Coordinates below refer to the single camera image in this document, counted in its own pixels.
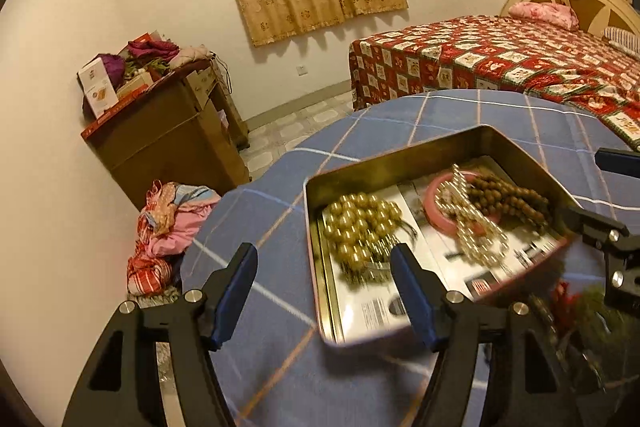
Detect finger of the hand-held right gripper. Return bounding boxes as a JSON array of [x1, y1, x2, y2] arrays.
[[560, 202, 640, 309], [596, 148, 640, 180]]

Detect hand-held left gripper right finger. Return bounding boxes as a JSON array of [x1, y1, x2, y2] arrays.
[[390, 243, 583, 427]]

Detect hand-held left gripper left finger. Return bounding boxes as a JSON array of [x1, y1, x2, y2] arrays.
[[62, 243, 258, 427]]

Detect brown wooden bead bracelet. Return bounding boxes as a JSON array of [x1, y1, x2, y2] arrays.
[[465, 174, 553, 235]]

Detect green glass bracelet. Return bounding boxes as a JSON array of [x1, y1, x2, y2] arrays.
[[547, 279, 636, 388]]

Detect white pearl necklace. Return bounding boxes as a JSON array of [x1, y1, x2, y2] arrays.
[[435, 164, 511, 268]]

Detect pink bangle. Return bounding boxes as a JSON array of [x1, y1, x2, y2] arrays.
[[424, 172, 501, 233]]

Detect gold bead bracelet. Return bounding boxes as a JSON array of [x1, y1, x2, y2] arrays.
[[322, 194, 403, 283]]

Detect silver wrist watch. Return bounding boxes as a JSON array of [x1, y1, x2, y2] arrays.
[[530, 297, 606, 390]]

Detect pink metal tin box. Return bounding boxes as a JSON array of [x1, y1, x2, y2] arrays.
[[303, 125, 583, 348]]

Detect printed paper leaflet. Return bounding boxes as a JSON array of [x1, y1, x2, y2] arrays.
[[320, 157, 566, 341]]

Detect pile of colourful clothes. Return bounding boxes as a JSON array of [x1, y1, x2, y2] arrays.
[[127, 180, 221, 295]]

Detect striped pillow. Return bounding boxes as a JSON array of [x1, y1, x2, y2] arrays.
[[602, 26, 640, 54]]

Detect bed with red patterned cover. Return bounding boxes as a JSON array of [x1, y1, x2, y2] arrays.
[[348, 14, 640, 152]]

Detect brown wooden desk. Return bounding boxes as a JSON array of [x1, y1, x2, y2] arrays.
[[81, 59, 251, 210]]

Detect pink pillow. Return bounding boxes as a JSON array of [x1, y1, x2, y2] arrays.
[[508, 2, 580, 32]]

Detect blue checked tablecloth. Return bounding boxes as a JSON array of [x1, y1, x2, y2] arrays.
[[180, 89, 640, 427]]

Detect flat red box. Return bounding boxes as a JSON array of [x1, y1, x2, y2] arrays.
[[81, 79, 166, 140]]

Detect light wooden box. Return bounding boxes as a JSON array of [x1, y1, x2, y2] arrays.
[[116, 72, 155, 100]]

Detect pale pink cloth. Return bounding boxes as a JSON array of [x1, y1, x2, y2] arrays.
[[169, 44, 211, 70]]

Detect white upright box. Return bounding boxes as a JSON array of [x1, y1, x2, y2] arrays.
[[77, 57, 121, 118]]

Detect purple cloth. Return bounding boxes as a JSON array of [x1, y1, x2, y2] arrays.
[[102, 55, 126, 88]]

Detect magenta cloth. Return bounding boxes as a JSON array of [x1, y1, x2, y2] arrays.
[[127, 39, 180, 62]]

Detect red and white box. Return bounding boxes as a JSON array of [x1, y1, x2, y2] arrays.
[[118, 32, 161, 56]]

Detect dark cables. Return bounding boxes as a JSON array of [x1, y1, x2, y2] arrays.
[[210, 52, 233, 95]]

